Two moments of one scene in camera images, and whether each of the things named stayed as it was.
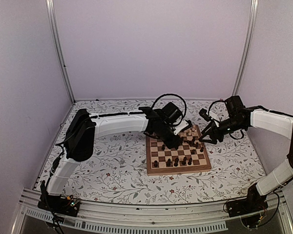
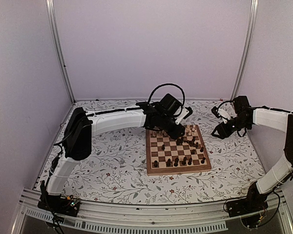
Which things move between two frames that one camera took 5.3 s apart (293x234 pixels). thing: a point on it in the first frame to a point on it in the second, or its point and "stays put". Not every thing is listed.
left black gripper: (172, 144) to (177, 134)
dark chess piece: (176, 162) stays put
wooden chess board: (192, 154) stays put
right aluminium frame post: (251, 18) stays put
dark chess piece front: (184, 161) stays put
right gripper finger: (208, 127) to (214, 131)
